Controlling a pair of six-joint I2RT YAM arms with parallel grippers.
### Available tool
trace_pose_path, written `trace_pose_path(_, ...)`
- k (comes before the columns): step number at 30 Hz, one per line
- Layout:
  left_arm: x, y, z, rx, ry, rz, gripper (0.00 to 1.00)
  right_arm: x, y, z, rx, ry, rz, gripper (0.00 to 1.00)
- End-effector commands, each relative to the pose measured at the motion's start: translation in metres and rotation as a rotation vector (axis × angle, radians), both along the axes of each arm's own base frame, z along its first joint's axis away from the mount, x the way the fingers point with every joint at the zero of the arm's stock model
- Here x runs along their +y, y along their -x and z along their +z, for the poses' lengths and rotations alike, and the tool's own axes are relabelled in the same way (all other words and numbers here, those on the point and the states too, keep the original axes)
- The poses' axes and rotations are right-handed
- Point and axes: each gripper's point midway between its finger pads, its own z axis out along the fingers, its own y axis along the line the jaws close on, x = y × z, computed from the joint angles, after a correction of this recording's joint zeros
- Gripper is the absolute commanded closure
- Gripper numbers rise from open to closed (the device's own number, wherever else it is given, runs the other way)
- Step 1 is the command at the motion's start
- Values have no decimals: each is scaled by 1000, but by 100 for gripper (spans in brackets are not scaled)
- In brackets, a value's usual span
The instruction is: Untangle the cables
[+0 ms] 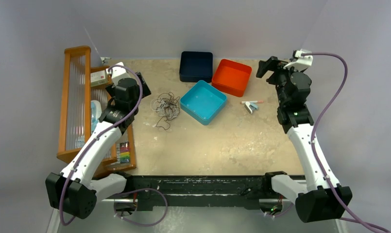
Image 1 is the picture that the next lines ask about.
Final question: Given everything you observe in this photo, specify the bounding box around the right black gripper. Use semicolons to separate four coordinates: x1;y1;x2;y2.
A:
256;57;305;106

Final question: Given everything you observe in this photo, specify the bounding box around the brown thin cable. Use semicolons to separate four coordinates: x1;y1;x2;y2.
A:
153;92;181;131

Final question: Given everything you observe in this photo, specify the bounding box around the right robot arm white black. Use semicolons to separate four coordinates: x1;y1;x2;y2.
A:
256;56;353;223

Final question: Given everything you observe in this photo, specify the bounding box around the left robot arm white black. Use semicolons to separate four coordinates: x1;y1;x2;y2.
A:
45;72;151;219

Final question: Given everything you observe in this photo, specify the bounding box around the white orange-tipped marker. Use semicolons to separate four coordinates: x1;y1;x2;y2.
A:
240;100;264;104

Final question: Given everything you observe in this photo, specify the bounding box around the white blue small clip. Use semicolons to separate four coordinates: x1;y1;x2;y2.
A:
244;102;258;114

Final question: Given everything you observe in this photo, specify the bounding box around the orange square bin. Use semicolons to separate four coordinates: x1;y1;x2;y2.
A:
212;59;252;97

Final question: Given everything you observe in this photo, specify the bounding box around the white red small box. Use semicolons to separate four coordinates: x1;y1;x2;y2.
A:
90;70;108;87

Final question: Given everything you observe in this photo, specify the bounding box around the blue packaged item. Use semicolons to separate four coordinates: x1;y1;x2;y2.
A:
90;100;102;133

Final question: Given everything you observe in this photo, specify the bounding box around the dark navy square bin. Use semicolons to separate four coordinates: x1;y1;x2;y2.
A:
179;51;213;83

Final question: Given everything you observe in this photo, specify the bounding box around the light blue square bin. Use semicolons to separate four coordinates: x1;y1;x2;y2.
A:
180;80;227;125

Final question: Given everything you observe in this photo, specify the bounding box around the rainbow coloured marker pack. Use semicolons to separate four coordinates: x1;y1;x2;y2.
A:
117;142;130;164

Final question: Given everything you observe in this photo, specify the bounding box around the wooden tiered shelf rack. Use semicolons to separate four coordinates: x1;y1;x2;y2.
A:
57;46;137;178

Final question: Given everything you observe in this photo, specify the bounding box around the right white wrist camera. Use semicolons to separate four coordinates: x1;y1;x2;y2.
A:
283;49;313;72

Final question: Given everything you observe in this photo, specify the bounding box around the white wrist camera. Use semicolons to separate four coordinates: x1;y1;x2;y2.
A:
106;67;131;85
283;49;313;72

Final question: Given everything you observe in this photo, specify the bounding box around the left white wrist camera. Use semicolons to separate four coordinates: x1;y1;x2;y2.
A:
106;67;131;85

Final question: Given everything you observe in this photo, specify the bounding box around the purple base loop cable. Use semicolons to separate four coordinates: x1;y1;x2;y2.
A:
113;188;169;227

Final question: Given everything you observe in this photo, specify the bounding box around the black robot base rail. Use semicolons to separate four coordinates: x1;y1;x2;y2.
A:
107;174;287;211

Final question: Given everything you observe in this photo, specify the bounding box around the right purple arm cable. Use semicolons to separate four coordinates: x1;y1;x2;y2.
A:
303;52;391;233

